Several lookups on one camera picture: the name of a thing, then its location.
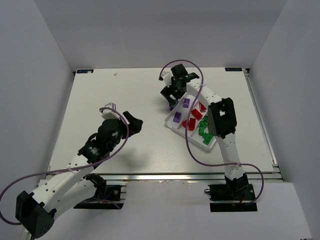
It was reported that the small red lego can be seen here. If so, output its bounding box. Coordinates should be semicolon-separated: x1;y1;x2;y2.
182;120;187;128

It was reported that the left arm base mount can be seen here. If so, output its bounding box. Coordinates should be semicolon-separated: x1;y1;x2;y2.
73;173;126;210

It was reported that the red and green lego stack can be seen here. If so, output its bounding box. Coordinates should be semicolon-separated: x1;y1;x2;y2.
188;118;197;131

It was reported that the red lego brick top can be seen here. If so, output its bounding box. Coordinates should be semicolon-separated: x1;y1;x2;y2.
191;109;203;120

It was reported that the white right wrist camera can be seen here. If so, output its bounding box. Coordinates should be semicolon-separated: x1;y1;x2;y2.
159;71;173;87

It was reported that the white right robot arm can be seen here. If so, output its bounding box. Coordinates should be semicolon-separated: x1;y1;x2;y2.
158;63;249;200

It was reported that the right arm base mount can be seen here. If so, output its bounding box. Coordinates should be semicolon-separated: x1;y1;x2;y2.
204;174;258;213

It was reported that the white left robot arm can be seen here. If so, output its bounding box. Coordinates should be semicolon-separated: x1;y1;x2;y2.
15;108;143;240

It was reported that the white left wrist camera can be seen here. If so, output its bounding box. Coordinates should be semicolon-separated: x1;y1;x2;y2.
99;102;120;120

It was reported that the purple arch lego brick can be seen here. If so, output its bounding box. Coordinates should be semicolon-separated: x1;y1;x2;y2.
173;111;182;123

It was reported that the blue label corner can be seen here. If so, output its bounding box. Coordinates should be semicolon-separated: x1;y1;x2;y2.
224;67;243;72
76;69;94;74

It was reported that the blue label left corner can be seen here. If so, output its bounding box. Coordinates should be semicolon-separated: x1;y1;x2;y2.
76;69;94;74

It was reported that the blue label right corner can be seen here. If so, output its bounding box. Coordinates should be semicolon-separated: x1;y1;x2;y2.
224;67;243;72

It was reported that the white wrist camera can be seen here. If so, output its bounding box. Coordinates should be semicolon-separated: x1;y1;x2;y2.
99;102;120;120
159;71;173;87

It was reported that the aluminium table edge rail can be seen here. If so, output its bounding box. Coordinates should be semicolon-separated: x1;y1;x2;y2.
100;171;283;182

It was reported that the small green lego brick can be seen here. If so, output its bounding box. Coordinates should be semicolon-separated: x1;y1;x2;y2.
203;138;212;145

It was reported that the white three-compartment tray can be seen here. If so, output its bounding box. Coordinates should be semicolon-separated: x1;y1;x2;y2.
164;94;216;152

